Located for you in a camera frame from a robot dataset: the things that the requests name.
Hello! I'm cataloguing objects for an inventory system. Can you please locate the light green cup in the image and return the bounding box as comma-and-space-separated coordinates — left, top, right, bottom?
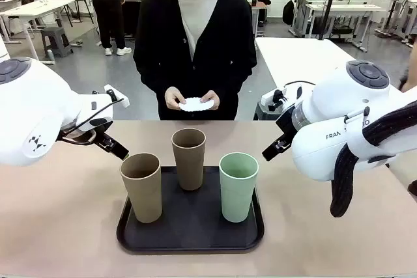
218, 151, 260, 223

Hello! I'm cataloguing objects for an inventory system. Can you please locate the white scalloped coaster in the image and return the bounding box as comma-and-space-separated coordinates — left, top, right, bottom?
178, 96, 215, 113

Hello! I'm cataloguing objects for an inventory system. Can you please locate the person's right hand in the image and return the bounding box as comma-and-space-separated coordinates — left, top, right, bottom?
164, 87, 188, 111

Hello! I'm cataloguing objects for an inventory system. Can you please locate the tan cup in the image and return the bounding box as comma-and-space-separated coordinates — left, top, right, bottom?
120, 152, 163, 224

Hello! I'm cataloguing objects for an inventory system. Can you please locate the dark brown cup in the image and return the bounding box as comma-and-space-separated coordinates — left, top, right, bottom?
171, 128, 207, 191

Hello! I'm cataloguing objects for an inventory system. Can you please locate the white desk with white legs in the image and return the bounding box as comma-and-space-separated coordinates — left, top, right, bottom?
0, 0, 76, 64

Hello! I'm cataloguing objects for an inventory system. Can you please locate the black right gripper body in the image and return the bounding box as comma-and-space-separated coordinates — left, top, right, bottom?
275, 108, 299, 144

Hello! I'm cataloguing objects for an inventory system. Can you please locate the person in black cardigan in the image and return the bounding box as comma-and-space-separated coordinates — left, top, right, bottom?
132, 0, 258, 121

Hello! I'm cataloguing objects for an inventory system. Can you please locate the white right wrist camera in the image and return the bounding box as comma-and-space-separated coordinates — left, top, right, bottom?
261, 85, 304, 112

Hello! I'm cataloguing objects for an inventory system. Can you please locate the person in grey hoodie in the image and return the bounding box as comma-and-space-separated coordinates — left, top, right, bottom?
79, 0, 133, 57

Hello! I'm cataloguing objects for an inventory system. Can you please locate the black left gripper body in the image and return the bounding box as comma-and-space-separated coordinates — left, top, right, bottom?
60, 117, 114, 146

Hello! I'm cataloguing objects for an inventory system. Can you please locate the black backpack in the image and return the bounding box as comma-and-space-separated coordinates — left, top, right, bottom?
282, 0, 296, 26

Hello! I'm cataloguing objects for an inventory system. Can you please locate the dark grey plastic stool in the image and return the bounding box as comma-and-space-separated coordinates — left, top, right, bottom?
253, 100, 281, 121

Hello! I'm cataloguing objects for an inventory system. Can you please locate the white cylindrical air purifier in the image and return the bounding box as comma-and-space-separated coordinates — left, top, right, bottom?
0, 35, 9, 61

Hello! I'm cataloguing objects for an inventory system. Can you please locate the large white table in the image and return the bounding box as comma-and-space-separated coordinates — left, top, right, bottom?
255, 36, 359, 96

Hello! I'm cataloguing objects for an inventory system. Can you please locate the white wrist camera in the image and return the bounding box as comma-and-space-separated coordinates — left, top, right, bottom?
92, 84, 130, 109
261, 85, 304, 112

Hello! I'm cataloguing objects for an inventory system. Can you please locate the black vertical pole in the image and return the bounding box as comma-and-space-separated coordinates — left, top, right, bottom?
318, 0, 343, 40

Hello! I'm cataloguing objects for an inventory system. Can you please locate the person's left hand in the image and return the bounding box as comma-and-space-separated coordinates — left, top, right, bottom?
199, 90, 221, 110

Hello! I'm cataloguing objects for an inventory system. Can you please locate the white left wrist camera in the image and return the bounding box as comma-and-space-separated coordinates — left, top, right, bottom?
92, 84, 130, 109

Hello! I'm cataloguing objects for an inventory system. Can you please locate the black plastic tray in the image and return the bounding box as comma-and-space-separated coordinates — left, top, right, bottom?
116, 165, 265, 255

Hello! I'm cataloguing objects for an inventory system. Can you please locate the grey step stool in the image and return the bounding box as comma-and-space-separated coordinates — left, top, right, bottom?
40, 26, 74, 58

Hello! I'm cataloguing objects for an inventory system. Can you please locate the black equipment table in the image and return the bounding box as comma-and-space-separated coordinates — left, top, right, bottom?
122, 0, 151, 36

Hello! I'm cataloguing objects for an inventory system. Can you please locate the long white desk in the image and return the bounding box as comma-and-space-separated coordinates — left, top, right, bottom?
304, 3, 382, 53

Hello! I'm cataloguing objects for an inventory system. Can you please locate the person's right forearm black sleeve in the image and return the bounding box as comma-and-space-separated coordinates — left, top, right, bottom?
132, 53, 173, 96

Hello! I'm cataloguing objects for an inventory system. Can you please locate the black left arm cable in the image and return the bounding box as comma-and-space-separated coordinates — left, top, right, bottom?
60, 96, 125, 145

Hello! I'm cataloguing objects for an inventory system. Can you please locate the person's left forearm black sleeve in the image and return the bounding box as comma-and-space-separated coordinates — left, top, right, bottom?
211, 56, 258, 100

